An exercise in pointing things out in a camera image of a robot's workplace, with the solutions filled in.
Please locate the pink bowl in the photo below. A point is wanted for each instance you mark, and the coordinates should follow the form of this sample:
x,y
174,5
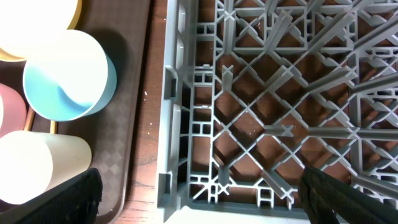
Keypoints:
x,y
13,110

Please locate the white cup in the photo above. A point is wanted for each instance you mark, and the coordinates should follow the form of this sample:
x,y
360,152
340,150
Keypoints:
x,y
33,163

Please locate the left wooden chopstick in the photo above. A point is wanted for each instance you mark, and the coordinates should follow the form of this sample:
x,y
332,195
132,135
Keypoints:
x,y
29,119

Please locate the wooden chopstick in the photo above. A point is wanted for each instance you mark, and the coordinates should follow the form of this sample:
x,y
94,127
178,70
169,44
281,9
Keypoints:
x,y
53,127
29,119

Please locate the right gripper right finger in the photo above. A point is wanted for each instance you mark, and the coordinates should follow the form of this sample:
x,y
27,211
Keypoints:
x,y
323,197

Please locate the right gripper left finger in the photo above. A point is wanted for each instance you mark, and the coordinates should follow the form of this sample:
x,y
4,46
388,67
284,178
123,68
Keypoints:
x,y
74,201

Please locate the yellow plate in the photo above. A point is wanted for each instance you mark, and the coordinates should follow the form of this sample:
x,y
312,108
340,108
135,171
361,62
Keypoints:
x,y
27,24

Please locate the right wooden chopstick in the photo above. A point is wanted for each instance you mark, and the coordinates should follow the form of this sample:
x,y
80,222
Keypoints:
x,y
53,127

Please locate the blue bowl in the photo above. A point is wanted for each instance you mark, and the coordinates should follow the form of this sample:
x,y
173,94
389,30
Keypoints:
x,y
69,78

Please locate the grey dishwasher rack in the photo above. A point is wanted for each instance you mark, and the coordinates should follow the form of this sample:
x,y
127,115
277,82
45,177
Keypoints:
x,y
256,91

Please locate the brown serving tray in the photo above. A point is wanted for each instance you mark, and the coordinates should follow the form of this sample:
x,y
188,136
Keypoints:
x,y
120,27

